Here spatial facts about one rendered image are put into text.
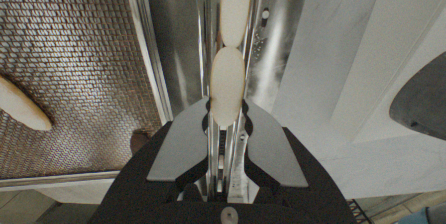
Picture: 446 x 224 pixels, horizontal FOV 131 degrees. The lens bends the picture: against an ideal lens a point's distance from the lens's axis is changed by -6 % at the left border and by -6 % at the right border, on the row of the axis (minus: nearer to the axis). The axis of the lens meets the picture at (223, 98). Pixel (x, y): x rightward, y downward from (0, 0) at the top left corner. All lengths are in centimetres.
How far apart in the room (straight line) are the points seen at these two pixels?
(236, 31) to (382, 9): 22
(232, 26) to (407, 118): 29
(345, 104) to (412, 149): 39
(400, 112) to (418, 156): 46
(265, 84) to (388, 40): 18
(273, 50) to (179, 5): 16
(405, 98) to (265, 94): 20
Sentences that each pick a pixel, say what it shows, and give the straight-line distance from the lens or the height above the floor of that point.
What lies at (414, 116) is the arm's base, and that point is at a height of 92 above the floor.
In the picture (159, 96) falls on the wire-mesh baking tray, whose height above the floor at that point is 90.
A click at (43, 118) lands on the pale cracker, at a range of 31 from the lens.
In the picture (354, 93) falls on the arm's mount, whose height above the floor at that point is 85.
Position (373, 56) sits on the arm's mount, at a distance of 30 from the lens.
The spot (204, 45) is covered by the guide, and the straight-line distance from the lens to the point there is 18.
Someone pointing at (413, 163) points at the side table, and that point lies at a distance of 81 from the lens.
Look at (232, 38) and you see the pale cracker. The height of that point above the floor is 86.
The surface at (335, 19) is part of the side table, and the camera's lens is 28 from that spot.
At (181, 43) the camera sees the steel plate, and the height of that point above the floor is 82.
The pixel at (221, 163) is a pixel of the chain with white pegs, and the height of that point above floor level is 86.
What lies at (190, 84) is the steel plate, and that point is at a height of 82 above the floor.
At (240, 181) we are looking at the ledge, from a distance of 44.
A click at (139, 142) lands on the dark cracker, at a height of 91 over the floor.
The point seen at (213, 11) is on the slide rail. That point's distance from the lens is 19.
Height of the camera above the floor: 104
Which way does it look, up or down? 60 degrees down
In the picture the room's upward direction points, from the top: 177 degrees counter-clockwise
